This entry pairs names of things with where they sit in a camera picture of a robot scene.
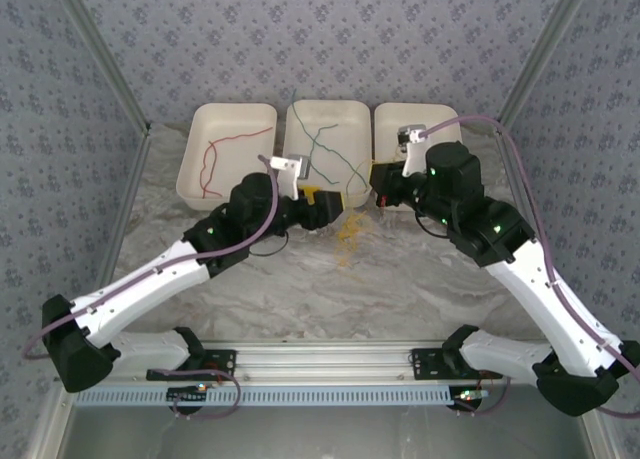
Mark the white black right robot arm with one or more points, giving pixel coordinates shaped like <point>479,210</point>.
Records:
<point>550,304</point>

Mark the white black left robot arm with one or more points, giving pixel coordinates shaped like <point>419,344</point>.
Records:
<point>145,294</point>

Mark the white plastic tray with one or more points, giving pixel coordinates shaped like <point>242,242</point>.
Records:
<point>345,134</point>
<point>440,114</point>
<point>235,154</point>

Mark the small circuit board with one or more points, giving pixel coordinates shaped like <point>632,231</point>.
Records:
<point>470,396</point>

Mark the grey metal panel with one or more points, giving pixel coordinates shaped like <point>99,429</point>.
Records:
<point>325,434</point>

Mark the aluminium side rail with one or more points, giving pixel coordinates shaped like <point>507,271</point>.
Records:
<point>131,179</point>
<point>515,189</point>

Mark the aluminium front rail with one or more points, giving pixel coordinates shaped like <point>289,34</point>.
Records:
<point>325,361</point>

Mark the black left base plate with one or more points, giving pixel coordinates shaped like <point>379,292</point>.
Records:
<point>220,361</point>

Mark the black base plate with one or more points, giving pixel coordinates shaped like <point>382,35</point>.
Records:
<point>220,361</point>
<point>430,364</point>

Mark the aluminium corner post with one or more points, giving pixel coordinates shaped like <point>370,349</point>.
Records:
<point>105,54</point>
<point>541,54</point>

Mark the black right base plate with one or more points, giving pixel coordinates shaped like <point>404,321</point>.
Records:
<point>430,364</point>

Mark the aluminium frame leg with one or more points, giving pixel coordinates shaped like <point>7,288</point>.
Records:
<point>597,429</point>
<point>49,424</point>

